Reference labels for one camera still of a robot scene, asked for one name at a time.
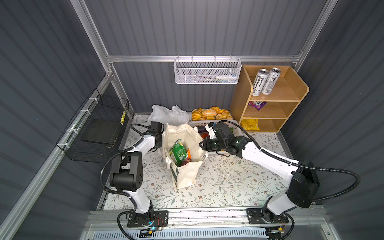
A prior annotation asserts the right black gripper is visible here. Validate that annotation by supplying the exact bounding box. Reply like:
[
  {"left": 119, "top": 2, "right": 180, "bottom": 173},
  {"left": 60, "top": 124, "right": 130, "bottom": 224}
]
[{"left": 198, "top": 136, "right": 226, "bottom": 151}]

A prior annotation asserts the white plastic grocery bag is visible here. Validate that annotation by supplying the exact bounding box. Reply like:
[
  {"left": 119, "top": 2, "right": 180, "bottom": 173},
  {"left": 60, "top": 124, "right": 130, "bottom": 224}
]
[{"left": 147, "top": 105, "right": 189, "bottom": 126}]

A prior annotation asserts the green snack bag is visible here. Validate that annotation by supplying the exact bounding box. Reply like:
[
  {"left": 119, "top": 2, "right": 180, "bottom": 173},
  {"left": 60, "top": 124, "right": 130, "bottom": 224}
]
[{"left": 170, "top": 139, "right": 190, "bottom": 167}]

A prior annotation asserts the beige canvas tote bag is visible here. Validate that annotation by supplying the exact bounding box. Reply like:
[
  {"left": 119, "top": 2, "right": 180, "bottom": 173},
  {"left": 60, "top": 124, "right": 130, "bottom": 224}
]
[{"left": 162, "top": 124, "right": 208, "bottom": 190}]

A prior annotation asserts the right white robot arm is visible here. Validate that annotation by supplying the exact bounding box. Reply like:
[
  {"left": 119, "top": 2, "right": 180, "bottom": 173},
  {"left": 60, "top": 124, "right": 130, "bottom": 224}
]
[{"left": 199, "top": 120, "right": 320, "bottom": 223}]

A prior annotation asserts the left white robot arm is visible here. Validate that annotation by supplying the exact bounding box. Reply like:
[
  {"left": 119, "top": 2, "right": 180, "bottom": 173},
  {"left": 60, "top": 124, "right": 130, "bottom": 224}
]
[{"left": 109, "top": 122, "right": 165, "bottom": 216}]

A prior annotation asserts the yellow snack bag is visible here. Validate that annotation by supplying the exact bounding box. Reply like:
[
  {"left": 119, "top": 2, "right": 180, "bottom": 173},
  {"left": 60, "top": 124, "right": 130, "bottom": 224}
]
[{"left": 241, "top": 119, "right": 260, "bottom": 131}]

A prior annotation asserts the tray of bread rolls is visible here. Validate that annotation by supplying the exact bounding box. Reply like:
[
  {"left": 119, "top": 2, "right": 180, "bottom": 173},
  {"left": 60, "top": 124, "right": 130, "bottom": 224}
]
[{"left": 192, "top": 107, "right": 233, "bottom": 121}]

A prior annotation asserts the purple snack packet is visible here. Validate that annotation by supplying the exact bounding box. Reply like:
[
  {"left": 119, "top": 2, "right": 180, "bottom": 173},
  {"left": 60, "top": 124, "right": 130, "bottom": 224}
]
[{"left": 248, "top": 102, "right": 267, "bottom": 111}]

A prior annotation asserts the wooden shelf unit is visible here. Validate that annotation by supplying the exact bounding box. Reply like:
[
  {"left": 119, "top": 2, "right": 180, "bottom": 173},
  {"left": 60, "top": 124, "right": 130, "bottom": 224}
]
[{"left": 229, "top": 65, "right": 309, "bottom": 133}]

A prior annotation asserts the toothpaste tube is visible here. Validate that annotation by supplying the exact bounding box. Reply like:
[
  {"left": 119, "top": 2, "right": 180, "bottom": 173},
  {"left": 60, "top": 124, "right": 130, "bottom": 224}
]
[{"left": 216, "top": 75, "right": 238, "bottom": 82}]

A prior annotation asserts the white Monster can left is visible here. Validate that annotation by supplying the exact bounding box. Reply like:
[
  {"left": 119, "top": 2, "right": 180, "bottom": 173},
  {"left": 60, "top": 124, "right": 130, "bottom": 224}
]
[{"left": 252, "top": 69, "right": 270, "bottom": 97}]

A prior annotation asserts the white monster can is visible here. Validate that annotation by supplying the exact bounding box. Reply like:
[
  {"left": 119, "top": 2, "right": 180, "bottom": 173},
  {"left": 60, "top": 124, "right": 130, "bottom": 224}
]
[
  {"left": 261, "top": 68, "right": 281, "bottom": 95},
  {"left": 252, "top": 69, "right": 270, "bottom": 97}
]

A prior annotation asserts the white Monster can right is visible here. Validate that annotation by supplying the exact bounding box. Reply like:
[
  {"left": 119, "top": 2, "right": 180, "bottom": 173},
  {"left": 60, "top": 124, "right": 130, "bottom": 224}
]
[{"left": 261, "top": 68, "right": 281, "bottom": 95}]

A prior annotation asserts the black wire wall basket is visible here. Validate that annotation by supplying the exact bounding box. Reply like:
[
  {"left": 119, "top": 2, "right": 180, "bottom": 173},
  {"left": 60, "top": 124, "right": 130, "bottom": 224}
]
[{"left": 57, "top": 91, "right": 130, "bottom": 164}]

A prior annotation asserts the white wire wall basket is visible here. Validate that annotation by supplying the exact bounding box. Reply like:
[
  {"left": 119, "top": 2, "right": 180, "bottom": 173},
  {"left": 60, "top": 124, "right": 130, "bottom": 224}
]
[{"left": 173, "top": 57, "right": 242, "bottom": 85}]

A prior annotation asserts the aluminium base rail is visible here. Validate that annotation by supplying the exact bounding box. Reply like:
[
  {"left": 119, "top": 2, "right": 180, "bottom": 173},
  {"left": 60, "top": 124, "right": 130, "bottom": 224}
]
[{"left": 84, "top": 205, "right": 330, "bottom": 231}]

